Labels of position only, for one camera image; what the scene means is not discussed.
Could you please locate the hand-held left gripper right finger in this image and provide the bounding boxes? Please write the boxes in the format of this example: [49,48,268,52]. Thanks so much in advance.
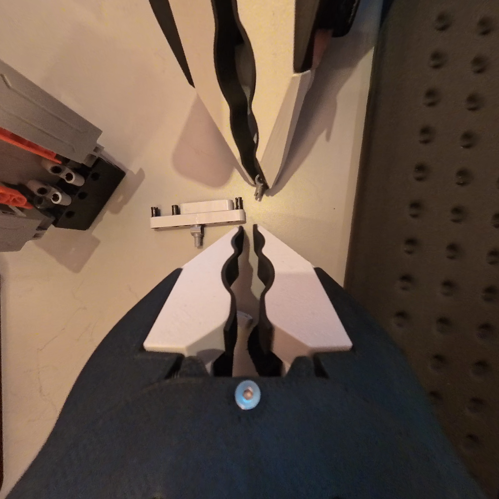
[253,224,353,376]

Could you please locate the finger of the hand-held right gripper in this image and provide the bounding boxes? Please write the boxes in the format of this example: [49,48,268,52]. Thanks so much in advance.
[167,0,260,185]
[237,0,313,196]

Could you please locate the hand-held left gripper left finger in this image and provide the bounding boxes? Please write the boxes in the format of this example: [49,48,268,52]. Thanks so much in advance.
[143,225,242,376]

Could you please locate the long grey beam with pins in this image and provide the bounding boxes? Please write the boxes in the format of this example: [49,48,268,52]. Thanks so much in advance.
[150,196,247,231]

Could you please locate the short grey beam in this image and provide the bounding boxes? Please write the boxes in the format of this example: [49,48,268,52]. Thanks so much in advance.
[179,198,232,216]

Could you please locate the grey orange toy model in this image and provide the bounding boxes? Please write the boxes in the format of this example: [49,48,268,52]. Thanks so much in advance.
[0,58,128,254]

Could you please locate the person's right hand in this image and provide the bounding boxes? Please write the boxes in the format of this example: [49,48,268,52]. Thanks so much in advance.
[312,28,333,71]

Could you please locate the black perforated mat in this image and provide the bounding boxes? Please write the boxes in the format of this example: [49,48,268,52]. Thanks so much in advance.
[344,0,499,499]

